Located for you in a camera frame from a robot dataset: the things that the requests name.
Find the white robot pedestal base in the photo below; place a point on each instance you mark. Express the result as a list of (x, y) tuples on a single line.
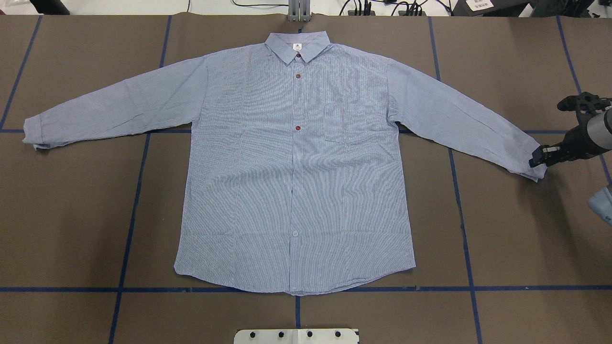
[(298, 336)]

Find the aluminium frame post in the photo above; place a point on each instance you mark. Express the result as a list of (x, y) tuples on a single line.
[(299, 11)]

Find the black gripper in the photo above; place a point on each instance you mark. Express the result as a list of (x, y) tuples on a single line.
[(572, 142)]

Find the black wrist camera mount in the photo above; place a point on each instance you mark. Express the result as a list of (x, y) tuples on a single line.
[(585, 105)]

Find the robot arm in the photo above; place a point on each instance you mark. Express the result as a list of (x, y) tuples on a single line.
[(590, 138)]

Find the light blue striped shirt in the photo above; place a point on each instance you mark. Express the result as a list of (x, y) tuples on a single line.
[(295, 181)]

